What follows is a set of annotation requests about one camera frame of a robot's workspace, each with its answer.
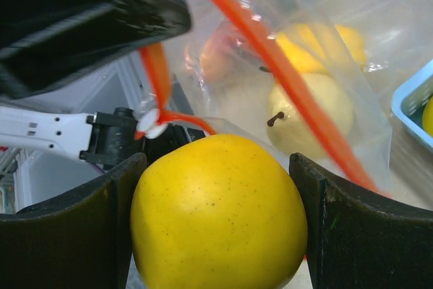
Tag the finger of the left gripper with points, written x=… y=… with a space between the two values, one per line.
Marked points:
x=47 y=44

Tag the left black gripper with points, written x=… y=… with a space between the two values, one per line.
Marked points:
x=112 y=139

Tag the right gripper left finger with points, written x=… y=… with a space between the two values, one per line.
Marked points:
x=78 y=239

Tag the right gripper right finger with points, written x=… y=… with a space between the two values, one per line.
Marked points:
x=358 y=238

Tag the red yellow peach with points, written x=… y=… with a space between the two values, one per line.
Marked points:
x=221 y=55

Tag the yellow bell pepper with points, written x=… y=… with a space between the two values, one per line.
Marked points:
x=307 y=54

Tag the clear zip bag orange zipper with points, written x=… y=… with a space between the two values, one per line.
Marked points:
x=191 y=55

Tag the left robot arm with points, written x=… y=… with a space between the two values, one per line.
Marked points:
x=64 y=134

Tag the blue plastic basket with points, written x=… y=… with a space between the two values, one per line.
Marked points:
x=409 y=101

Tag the aluminium frame rail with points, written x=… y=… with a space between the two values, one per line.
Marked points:
x=12 y=187

